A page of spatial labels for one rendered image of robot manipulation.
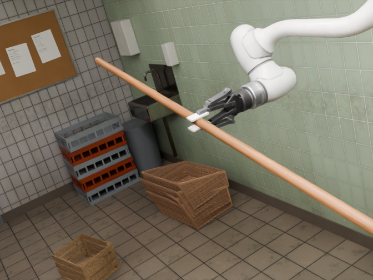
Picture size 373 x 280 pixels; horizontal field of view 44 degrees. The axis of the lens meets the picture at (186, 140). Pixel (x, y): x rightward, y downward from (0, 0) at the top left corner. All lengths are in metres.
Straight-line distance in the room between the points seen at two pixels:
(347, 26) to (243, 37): 0.35
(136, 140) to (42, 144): 1.02
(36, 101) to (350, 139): 3.34
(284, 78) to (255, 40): 0.16
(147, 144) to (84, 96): 0.89
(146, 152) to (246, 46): 3.45
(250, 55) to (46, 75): 3.67
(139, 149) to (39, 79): 1.27
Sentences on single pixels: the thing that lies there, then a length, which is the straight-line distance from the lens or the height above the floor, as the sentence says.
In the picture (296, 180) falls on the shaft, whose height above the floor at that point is 1.38.
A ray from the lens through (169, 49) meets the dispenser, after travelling 4.09.
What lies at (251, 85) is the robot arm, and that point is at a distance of 1.58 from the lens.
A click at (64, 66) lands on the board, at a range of 5.13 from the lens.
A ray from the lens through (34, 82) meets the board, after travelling 5.06.
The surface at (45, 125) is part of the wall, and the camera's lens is 5.15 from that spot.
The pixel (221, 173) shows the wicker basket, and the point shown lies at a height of 0.33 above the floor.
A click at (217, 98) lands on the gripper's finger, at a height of 1.52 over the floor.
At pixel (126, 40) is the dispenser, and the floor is 1.43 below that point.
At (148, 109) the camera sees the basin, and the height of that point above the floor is 0.86.
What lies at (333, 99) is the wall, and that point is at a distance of 2.83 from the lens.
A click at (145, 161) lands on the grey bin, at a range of 5.00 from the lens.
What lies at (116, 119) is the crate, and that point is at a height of 0.73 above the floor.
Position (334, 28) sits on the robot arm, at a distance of 1.53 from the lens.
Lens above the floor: 1.93
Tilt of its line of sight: 20 degrees down
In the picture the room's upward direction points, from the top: 16 degrees counter-clockwise
